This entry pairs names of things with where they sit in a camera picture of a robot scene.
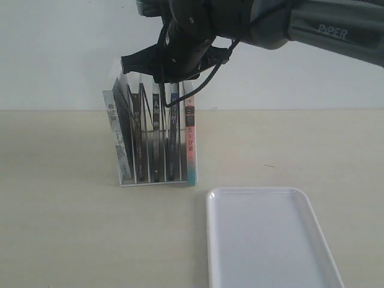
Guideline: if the pink and teal book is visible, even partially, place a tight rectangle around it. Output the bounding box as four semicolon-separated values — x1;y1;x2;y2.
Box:
184;95;197;186

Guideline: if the black cable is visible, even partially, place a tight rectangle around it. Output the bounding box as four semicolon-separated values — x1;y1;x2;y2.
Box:
157;0;298;109

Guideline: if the black book white title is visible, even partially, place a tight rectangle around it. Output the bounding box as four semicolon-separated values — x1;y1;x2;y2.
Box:
152;81;164;182

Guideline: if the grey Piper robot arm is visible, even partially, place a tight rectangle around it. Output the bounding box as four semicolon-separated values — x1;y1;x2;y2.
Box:
121;1;383;83

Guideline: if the dark brown book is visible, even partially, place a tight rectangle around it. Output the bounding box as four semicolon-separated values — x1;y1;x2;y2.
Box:
130;73;147;182

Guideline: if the white plastic tray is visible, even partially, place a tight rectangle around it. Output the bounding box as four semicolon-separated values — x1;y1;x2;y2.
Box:
206;187;344;287

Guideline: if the white wire book rack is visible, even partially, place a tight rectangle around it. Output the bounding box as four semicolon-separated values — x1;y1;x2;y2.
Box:
124;74;193;185

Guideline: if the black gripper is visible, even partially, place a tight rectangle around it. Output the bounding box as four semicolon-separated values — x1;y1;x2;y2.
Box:
121;19;232;83

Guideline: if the dark blue book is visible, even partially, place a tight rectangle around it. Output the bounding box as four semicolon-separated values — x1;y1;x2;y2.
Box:
166;80;184;182

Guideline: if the grey white leaning book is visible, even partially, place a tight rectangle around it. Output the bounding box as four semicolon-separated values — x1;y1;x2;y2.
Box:
102;71;134;185

